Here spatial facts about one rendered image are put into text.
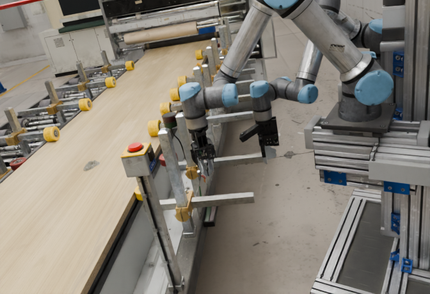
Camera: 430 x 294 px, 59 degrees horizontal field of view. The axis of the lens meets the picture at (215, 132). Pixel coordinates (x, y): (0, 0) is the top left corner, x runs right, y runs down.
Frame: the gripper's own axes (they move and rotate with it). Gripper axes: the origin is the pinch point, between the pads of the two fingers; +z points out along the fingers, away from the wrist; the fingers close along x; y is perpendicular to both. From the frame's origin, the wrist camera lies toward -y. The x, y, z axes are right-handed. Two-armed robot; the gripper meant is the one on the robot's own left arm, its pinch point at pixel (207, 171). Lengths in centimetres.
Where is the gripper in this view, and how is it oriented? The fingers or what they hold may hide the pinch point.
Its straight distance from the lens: 144.6
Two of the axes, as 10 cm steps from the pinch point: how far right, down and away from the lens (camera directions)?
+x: 9.6, -2.6, 1.4
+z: 1.8, 8.9, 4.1
